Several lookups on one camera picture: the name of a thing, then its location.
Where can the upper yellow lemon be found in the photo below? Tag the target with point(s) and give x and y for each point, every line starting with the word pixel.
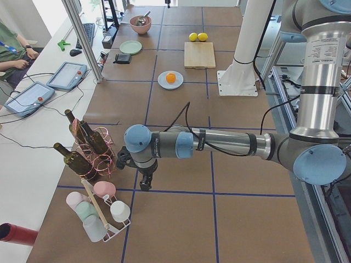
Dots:
pixel 202 37

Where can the dark wine bottle upper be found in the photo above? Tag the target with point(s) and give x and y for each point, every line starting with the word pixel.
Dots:
pixel 96 141

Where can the orange mandarin fruit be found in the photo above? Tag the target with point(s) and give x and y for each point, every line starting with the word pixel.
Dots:
pixel 171 77

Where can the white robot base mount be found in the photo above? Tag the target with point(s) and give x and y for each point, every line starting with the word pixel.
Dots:
pixel 239 79

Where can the bamboo cutting board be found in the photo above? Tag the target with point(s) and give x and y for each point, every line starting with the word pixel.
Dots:
pixel 199 55

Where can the lower yellow lemon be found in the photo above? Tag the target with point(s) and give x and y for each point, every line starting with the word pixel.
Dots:
pixel 193 37

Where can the seated man green shirt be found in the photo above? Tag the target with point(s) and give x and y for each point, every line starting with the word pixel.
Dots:
pixel 17 56

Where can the copper wire wine rack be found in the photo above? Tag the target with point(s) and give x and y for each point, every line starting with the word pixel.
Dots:
pixel 103 163

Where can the mint green cup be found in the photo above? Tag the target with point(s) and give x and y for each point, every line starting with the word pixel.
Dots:
pixel 85 209

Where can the red cylinder tube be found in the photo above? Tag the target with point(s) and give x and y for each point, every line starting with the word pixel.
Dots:
pixel 18 234

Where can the light blue plate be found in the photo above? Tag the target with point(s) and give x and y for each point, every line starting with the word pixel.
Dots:
pixel 163 83

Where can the teach pendant tablet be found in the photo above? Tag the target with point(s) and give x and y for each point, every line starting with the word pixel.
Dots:
pixel 67 76
pixel 29 100

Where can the black power adapter box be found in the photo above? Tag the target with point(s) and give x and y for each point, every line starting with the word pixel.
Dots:
pixel 109 37

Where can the dark wine bottle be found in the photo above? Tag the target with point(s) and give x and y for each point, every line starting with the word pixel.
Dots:
pixel 96 141
pixel 74 128
pixel 76 162

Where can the near teach pendant tablet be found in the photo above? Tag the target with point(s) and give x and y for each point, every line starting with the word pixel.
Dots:
pixel 29 100

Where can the pink bowl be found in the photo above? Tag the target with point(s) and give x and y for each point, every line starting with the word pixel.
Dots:
pixel 140 28

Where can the light green plate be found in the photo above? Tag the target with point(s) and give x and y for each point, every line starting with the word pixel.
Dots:
pixel 130 47

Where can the dark wine bottle lower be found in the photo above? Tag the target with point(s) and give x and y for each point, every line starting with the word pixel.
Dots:
pixel 76 162

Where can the white plastic cup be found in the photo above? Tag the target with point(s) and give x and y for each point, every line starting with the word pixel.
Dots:
pixel 120 211

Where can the aluminium side frame rail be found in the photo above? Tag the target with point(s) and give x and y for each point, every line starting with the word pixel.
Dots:
pixel 324 240

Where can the folded grey cloth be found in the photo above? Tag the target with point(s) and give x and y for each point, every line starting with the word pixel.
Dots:
pixel 122 59

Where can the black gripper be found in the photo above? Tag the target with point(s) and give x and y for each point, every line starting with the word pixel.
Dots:
pixel 147 171

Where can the pink cup on rack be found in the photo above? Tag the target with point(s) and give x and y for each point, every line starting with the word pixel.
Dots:
pixel 103 188

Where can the pale pink cup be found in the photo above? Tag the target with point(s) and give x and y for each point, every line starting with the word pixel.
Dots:
pixel 73 199

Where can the green plastic clamp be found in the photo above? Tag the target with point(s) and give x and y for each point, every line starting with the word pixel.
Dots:
pixel 62 44

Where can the yellow lemon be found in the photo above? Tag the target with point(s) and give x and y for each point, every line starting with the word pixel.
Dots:
pixel 202 37
pixel 193 37

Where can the white wire cup rack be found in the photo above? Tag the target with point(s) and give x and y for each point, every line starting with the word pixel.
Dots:
pixel 115 227

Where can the far teach pendant tablet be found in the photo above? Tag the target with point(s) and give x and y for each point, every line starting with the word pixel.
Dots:
pixel 67 76

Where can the black computer mouse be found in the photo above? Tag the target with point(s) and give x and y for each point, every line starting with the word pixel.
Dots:
pixel 75 52

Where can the metal ladle spoon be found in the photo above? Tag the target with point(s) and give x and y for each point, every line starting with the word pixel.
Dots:
pixel 142 19

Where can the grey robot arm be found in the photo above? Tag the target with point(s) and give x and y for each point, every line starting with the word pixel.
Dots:
pixel 311 150

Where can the aluminium frame post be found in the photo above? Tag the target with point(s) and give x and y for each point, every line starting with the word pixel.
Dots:
pixel 81 35

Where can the pale blue cup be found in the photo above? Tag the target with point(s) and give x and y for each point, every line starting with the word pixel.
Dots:
pixel 94 228

